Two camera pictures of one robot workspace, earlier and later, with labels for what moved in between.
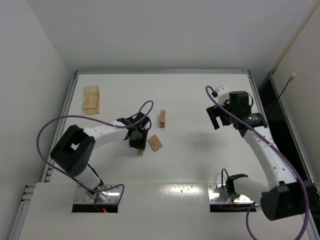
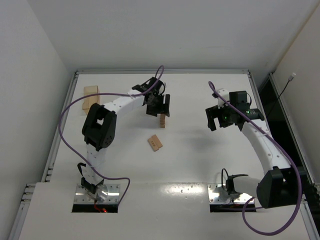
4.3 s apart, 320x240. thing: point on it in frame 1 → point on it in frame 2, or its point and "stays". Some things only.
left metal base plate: (111, 196) stays
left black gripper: (137, 143) → (157, 107)
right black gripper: (217, 114) stays
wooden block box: (91, 104) stays
